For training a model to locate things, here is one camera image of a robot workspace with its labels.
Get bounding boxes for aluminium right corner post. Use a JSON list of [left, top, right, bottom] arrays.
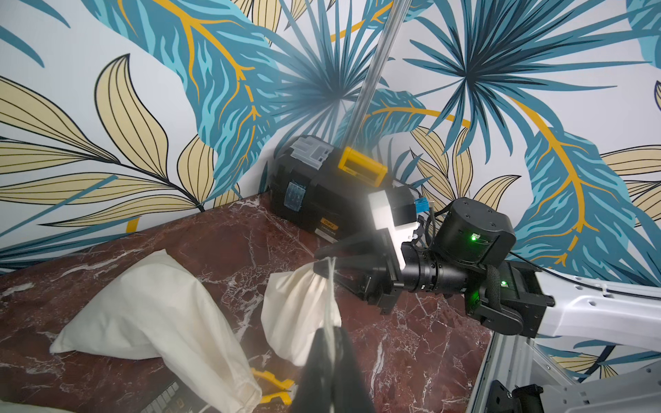
[[341, 0, 411, 149]]

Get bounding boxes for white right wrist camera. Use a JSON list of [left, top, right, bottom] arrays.
[[368, 186, 420, 269]]

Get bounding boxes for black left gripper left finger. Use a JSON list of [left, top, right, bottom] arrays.
[[289, 329, 333, 413]]

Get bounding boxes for black connector board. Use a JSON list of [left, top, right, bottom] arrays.
[[140, 381, 209, 413]]

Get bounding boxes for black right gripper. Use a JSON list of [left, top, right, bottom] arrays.
[[314, 230, 406, 315]]

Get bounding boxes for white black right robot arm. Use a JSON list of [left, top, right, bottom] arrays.
[[314, 198, 660, 351]]

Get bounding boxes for yellow handled pliers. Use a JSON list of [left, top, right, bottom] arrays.
[[251, 368, 298, 406]]

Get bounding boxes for black toolbox yellow handle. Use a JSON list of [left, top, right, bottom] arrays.
[[268, 135, 395, 242]]

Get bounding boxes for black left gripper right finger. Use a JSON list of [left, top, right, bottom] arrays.
[[330, 327, 375, 413]]

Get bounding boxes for cream cloth soil bag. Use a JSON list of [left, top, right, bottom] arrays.
[[261, 263, 342, 368]]

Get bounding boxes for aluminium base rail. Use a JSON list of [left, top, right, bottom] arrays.
[[467, 334, 660, 412]]

